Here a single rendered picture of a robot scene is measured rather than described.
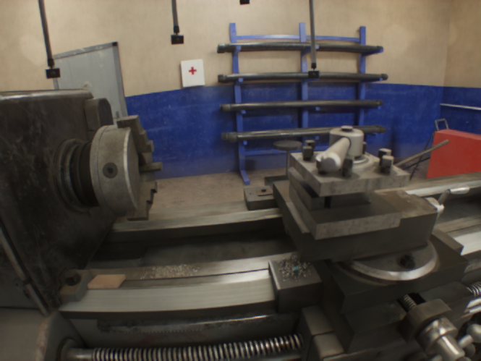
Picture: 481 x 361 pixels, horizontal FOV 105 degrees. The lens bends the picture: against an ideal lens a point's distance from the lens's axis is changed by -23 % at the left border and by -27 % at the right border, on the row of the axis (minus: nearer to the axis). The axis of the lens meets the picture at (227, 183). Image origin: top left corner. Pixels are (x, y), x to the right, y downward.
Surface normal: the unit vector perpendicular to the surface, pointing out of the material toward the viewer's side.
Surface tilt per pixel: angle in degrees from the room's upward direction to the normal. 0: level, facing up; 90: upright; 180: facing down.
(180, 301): 36
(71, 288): 0
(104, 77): 90
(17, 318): 0
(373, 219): 90
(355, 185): 90
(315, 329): 0
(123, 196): 101
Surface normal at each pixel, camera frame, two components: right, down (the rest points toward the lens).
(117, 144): 0.00, -0.39
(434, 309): -0.07, -0.92
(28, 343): -0.03, -0.59
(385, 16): 0.07, 0.36
